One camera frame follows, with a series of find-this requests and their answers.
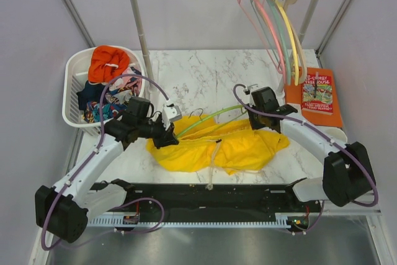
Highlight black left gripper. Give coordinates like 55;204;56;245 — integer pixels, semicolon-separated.
136;114;178;150

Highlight yellow shorts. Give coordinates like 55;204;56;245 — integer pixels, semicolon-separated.
135;115;290;189

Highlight green hanger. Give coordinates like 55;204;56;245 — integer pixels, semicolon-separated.
176;105;249;138

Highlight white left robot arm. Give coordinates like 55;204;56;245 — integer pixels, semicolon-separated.
35;97;182;243

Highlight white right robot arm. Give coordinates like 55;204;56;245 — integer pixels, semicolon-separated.
245;84;378;212

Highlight yellow hanger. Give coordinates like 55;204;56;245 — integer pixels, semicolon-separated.
269;0;306;86

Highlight pink hanger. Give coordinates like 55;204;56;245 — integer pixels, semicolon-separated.
236;0;291;84

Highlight pink patterned garment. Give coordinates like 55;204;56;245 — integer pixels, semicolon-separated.
109;66;142;104

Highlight red storey treehouse book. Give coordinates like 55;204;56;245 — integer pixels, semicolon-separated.
301;72;334;115

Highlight colourful comic print garment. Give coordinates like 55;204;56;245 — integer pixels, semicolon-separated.
82;101;127;124

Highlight pale yellow mug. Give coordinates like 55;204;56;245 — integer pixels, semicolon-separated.
322;127;348;143

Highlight navy blue garment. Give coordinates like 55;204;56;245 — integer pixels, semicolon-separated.
76;81;105;111

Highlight orange garment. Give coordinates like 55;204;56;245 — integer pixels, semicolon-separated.
87;45;130;83

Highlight white plastic laundry basket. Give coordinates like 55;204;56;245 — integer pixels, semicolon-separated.
62;46;146;136

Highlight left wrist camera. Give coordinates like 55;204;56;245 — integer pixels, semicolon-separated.
161;102;182;130

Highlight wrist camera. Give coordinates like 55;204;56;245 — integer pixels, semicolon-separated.
161;102;182;130
243;84;259;95

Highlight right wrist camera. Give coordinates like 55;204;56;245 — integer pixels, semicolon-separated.
243;84;259;95

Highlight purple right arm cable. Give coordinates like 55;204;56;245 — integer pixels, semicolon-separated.
233;84;379;236

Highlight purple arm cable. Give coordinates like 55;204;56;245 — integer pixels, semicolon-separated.
233;84;379;236
41;74;173;251

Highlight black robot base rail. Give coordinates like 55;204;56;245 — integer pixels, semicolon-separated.
88;179;323;224

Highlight white slotted cable duct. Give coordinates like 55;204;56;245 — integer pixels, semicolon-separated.
87;212;291;229

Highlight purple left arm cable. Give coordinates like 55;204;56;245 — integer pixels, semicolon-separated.
41;74;173;251

